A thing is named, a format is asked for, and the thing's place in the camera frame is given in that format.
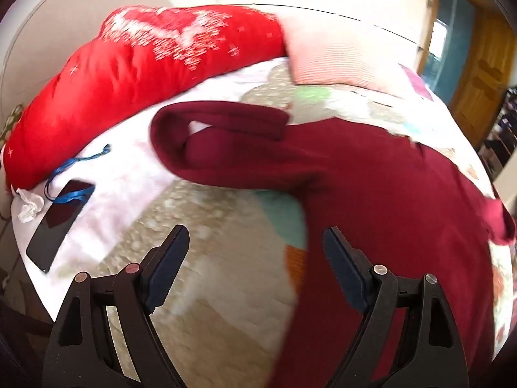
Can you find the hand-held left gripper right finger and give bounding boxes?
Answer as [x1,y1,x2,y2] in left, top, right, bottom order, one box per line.
[322,226,470,388]

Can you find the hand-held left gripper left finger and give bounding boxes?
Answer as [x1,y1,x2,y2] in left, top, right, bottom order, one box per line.
[42,224,190,388]

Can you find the maroon knit garment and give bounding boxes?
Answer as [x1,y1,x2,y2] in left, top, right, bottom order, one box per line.
[149,103,517,388]

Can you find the patchwork heart-print quilt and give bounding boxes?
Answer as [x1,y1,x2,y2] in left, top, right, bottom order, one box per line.
[93,59,510,388]

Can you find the white bed sheet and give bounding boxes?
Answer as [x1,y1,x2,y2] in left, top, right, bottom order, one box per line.
[10,62,291,320]

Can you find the black smartphone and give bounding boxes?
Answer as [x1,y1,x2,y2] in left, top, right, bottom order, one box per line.
[25,180,96,274]

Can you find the crumpled white tissue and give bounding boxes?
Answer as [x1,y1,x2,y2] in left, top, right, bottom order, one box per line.
[16,188,46,224]

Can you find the cluttered shelf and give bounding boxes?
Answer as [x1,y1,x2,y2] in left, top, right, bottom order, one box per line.
[479,89,517,180]

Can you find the pink striped pillow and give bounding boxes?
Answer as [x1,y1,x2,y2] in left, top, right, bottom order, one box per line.
[275,8,417,98]

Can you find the red star-print pillow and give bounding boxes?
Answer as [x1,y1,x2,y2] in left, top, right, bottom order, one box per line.
[2,5,288,190]

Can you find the green patterned cloth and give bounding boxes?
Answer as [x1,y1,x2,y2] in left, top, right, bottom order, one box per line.
[0,104,24,143]

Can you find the wooden door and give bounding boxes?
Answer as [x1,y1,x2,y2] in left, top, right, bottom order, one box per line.
[448,8,512,146]

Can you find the blue glass door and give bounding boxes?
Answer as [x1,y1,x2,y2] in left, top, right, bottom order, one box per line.
[420,0,478,106]

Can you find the beige padded headboard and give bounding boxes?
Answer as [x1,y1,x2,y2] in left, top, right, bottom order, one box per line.
[0,0,174,124]

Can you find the blue lanyard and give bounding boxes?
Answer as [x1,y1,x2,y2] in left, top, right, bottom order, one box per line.
[44,144,111,207]

